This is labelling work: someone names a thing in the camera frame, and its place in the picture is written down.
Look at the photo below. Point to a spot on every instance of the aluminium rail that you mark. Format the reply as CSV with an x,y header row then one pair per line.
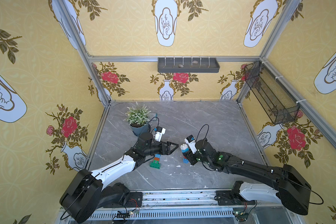
x,y
180,205

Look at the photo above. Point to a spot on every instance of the long green lego brick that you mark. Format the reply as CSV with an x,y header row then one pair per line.
x,y
155,165

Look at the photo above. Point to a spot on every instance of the potted plant grey pot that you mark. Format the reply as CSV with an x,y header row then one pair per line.
x,y
138,119

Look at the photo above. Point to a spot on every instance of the grey teal sponge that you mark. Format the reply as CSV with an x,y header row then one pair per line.
x,y
152,115

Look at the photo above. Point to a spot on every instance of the grey wall tray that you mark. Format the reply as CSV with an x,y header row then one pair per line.
x,y
188,65

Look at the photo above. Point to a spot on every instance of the black wire mesh basket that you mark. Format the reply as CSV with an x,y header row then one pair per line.
x,y
277,102

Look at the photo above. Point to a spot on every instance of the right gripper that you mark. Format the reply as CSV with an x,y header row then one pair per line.
x,y
193,155

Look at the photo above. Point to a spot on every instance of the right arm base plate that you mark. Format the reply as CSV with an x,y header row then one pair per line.
x,y
227,197

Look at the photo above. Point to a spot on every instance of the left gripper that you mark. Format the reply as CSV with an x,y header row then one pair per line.
x,y
162,147

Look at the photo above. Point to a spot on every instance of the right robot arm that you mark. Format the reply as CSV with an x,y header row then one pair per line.
x,y
283,185

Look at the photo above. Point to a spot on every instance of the white lego brick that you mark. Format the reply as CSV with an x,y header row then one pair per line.
x,y
183,147

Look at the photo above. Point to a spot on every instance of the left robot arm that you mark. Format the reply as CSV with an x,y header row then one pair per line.
x,y
91,190

